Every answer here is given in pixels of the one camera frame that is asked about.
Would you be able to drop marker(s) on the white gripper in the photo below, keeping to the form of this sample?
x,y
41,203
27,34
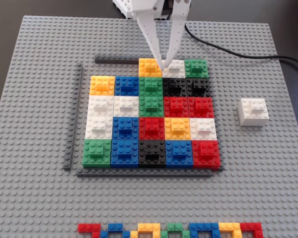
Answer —
x,y
146,27

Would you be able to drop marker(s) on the white lego cube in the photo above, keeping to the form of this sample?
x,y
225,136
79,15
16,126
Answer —
x,y
175,69
203,129
100,106
253,114
126,106
98,127

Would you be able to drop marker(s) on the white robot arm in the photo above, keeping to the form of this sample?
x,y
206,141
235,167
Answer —
x,y
121,6

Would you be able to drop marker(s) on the yellow lego cube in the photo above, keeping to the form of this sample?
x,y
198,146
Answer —
x,y
177,129
149,67
101,85

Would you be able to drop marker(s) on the green lego cube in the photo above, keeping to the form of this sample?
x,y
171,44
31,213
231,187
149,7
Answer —
x,y
196,68
96,152
151,106
151,86

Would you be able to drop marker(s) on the black lego cube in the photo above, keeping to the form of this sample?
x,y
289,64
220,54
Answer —
x,y
152,154
199,87
175,87

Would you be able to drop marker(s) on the blue lego cube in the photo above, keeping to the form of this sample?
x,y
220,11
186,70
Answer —
x,y
126,86
125,128
179,153
124,153

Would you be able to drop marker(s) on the red lego cube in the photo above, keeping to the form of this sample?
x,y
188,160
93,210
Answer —
x,y
151,129
201,107
176,107
206,154

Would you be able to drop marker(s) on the dark gray lego strip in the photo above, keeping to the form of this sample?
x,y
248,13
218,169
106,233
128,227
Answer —
x,y
139,172
114,59
74,111

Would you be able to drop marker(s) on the green lego brick outline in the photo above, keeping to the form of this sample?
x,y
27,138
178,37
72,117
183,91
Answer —
x,y
175,226

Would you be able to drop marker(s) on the yellow lego brick outline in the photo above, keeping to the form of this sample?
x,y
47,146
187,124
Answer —
x,y
228,226
149,226

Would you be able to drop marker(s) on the blue lego brick outline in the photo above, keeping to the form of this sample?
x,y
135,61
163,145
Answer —
x,y
203,226
115,226

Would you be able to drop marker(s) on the gray lego baseplate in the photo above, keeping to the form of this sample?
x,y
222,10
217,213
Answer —
x,y
39,198

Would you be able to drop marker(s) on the red lego brick outline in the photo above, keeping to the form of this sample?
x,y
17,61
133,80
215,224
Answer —
x,y
250,226
88,227

